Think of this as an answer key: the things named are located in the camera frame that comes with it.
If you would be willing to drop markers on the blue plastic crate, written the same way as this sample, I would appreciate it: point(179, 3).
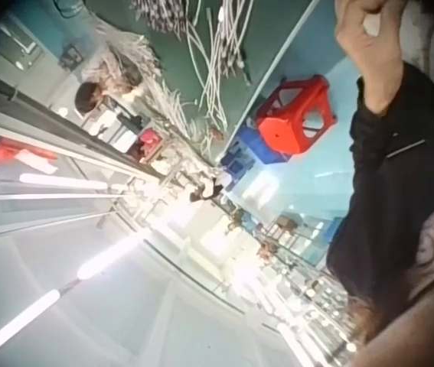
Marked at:
point(253, 147)

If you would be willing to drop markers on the person's left fingers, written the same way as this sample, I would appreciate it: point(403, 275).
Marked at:
point(366, 7)

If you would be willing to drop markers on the red plastic stool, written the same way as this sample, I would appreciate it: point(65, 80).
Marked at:
point(297, 118)

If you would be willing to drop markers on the red sign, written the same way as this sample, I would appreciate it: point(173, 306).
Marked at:
point(14, 151)

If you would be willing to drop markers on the row of work tables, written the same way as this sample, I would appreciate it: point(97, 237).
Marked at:
point(289, 260)

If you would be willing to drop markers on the person's left hand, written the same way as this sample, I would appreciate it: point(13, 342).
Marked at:
point(377, 65)

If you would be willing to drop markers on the red plastic crate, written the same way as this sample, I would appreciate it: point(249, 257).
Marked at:
point(151, 143)

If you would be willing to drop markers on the white light tube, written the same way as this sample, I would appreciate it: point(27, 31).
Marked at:
point(105, 258)
point(63, 180)
point(25, 323)

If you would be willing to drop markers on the black overhead rail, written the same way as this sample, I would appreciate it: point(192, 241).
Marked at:
point(48, 109)

